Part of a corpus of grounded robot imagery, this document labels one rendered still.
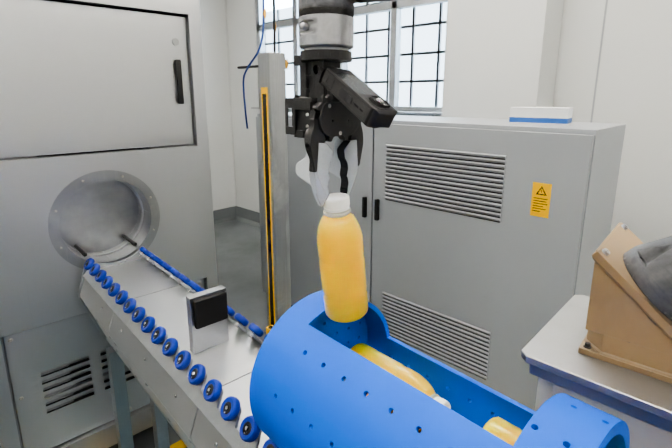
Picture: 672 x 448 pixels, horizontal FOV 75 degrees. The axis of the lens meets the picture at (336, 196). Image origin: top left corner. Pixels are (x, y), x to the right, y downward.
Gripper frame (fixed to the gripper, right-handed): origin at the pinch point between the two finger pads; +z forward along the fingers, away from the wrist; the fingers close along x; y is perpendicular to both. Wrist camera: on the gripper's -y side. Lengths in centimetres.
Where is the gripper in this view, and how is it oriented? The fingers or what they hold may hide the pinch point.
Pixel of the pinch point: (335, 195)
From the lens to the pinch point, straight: 63.5
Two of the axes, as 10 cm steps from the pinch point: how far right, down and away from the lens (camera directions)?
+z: 0.0, 9.8, 2.2
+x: -7.4, 1.4, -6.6
